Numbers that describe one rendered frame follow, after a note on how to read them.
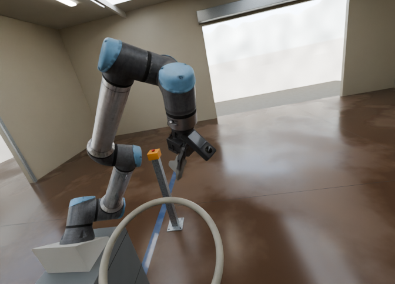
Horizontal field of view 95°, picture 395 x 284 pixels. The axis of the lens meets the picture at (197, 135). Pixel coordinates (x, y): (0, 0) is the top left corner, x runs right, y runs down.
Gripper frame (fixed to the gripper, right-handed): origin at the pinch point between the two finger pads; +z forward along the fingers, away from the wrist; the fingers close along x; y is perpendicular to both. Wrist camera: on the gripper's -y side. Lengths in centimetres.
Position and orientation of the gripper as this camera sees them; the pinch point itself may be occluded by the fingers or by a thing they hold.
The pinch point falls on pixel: (191, 167)
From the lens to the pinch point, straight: 69.2
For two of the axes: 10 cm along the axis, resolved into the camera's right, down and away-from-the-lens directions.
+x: -5.8, 5.5, -6.0
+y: -8.1, -3.5, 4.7
